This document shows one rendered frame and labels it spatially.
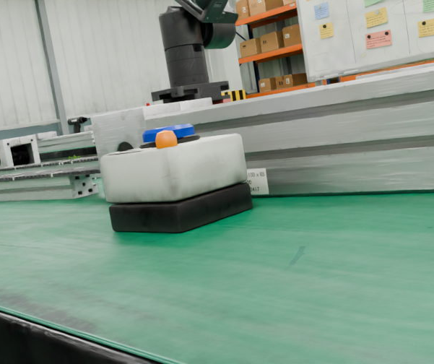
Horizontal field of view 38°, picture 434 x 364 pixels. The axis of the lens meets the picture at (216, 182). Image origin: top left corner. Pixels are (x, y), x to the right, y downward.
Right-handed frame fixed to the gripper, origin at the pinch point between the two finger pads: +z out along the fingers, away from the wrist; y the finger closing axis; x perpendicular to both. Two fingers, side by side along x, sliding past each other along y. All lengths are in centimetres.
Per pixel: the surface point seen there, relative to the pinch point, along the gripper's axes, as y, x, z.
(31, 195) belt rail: -21.1, 12.5, 2.1
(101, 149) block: -23.9, -9.4, -3.1
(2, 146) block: 9, 76, -5
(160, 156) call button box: -35.8, -32.8, -2.7
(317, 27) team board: 279, 164, -46
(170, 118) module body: -23.9, -21.2, -5.1
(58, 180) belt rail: -21.0, 5.2, 0.4
